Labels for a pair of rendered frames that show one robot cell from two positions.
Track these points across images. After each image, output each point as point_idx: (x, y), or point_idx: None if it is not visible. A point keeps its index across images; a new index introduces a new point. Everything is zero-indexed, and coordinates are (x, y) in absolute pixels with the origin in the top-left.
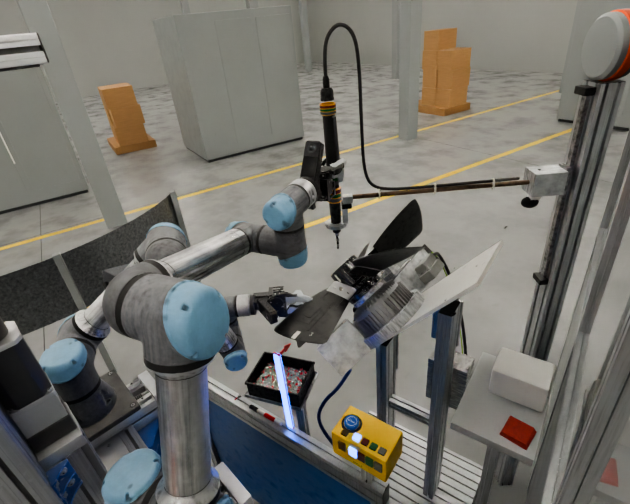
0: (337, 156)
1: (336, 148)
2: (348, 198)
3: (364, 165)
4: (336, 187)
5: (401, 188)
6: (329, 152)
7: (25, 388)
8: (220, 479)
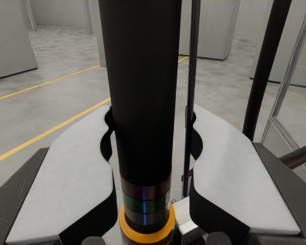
0: (193, 101)
1: (195, 50)
2: (197, 230)
3: (256, 119)
4: (165, 220)
5: (299, 155)
6: (148, 80)
7: None
8: None
